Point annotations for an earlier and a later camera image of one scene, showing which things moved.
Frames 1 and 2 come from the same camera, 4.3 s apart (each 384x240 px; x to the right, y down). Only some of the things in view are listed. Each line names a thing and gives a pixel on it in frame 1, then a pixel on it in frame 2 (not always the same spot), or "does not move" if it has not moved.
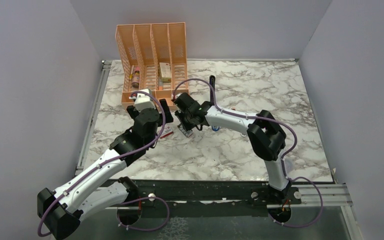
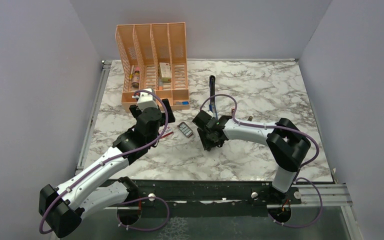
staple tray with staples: x=187 y=133 does not move
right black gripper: x=186 y=127 to x=206 y=144
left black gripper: x=168 y=117 does not move
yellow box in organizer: x=165 y=72 does not move
